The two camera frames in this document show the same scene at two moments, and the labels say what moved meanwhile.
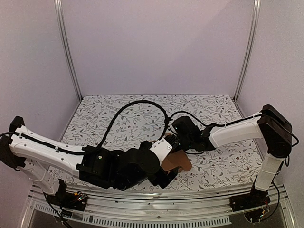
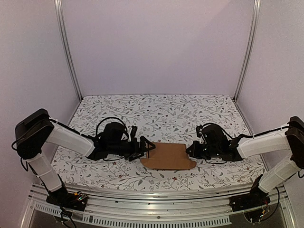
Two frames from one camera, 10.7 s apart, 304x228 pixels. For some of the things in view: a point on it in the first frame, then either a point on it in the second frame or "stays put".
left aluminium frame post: x=59 y=11 stays put
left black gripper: x=158 y=180 to x=135 y=151
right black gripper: x=175 y=139 to x=196 y=147
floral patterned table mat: x=103 y=120 stays put
